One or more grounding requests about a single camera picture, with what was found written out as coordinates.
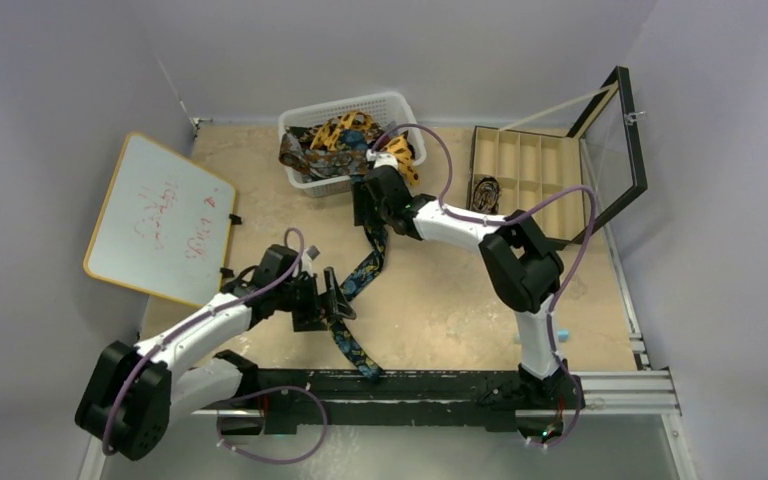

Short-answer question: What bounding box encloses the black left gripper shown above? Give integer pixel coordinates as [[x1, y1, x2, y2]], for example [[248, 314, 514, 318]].
[[274, 267, 353, 331]]

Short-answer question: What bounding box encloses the navy blue shell pattern tie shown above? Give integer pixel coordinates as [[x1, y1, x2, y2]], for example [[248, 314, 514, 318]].
[[327, 129, 389, 384]]

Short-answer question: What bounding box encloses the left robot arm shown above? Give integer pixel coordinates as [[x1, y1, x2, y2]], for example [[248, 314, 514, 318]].
[[74, 244, 356, 461]]

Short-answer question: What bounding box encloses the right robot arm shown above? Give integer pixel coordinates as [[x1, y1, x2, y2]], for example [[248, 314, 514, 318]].
[[351, 166, 580, 407]]

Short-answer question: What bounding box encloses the dark brown patterned tie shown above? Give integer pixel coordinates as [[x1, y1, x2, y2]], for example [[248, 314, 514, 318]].
[[278, 127, 369, 181]]

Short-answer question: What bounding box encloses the white plastic basket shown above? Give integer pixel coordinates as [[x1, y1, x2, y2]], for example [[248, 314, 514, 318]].
[[278, 92, 426, 198]]

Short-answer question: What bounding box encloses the rolled cat pattern tie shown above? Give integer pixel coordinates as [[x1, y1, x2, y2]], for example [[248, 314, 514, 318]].
[[470, 176, 501, 215]]

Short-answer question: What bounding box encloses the yellow framed whiteboard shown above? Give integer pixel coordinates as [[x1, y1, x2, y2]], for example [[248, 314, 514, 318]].
[[83, 132, 237, 307]]

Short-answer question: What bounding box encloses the black tie display box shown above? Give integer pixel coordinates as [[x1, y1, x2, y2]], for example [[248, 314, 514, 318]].
[[467, 66, 648, 247]]

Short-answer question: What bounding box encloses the light blue marker pen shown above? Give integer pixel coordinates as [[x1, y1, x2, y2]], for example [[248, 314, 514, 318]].
[[514, 329, 569, 344]]

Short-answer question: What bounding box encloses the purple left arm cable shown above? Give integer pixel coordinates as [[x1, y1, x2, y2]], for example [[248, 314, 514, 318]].
[[101, 227, 328, 466]]

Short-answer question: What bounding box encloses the aluminium frame rail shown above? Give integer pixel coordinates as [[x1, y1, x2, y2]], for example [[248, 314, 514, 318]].
[[576, 129, 682, 417]]

